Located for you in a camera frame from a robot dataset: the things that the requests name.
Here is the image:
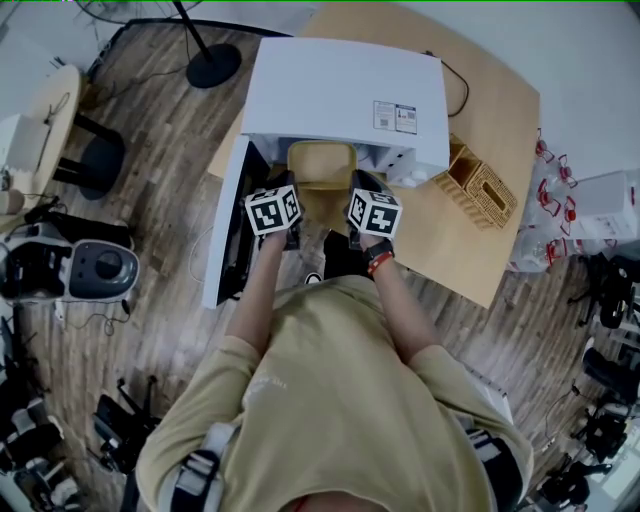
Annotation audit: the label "thin black cord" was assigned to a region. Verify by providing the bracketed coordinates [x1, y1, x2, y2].
[42, 92, 69, 126]

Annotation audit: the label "white box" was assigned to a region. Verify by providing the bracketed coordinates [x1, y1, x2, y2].
[0, 113, 52, 176]

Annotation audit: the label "yellow plastic tray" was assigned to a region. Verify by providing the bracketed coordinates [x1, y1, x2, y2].
[286, 140, 358, 194]

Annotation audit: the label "white metal frame stool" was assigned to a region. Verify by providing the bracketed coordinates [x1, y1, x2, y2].
[464, 364, 514, 427]

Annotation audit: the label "black folded chair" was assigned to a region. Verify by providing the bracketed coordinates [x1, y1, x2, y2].
[92, 377, 162, 474]

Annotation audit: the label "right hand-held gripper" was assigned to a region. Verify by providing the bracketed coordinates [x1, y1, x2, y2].
[348, 169, 404, 250]

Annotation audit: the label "wicker desk organizer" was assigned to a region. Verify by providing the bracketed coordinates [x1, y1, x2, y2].
[432, 133, 519, 232]

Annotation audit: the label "person's tan shirt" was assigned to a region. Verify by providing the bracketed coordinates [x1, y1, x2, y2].
[135, 274, 535, 512]

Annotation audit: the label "black tripod rig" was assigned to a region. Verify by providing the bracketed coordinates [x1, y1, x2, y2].
[574, 399, 632, 464]

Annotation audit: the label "person's right forearm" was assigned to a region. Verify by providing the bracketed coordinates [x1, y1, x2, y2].
[359, 234, 444, 369]

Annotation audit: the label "red wristband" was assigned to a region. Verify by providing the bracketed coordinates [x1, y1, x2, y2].
[367, 251, 396, 277]

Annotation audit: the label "gray oval device black dial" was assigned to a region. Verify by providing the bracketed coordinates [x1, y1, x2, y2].
[68, 239, 141, 302]

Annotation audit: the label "round wooden side table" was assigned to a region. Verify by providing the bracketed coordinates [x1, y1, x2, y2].
[0, 64, 126, 202]

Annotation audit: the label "white microwave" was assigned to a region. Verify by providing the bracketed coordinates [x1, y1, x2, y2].
[202, 37, 451, 309]

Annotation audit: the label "person's black trousers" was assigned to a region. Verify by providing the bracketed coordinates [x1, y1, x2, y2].
[322, 229, 374, 281]

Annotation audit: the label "white floor cable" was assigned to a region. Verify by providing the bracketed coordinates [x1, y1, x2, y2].
[189, 224, 217, 287]

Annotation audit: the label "gray black shoulder strap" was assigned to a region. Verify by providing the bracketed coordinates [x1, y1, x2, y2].
[462, 427, 524, 512]
[169, 422, 241, 512]

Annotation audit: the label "black standing fan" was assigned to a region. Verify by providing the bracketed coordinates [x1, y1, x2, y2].
[74, 0, 244, 90]

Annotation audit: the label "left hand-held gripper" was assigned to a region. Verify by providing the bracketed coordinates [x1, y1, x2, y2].
[244, 169, 304, 250]

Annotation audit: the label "black office chair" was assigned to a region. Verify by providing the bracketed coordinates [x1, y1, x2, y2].
[569, 254, 640, 331]

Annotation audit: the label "black wristwatch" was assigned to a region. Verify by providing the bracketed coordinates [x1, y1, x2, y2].
[362, 239, 394, 264]

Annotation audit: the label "person's left forearm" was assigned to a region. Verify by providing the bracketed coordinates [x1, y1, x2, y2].
[224, 232, 289, 352]

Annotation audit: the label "group of clear water jugs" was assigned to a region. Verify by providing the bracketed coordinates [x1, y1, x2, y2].
[507, 128, 621, 274]

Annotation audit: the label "black power cable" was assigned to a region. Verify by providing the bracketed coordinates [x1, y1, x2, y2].
[424, 49, 470, 119]

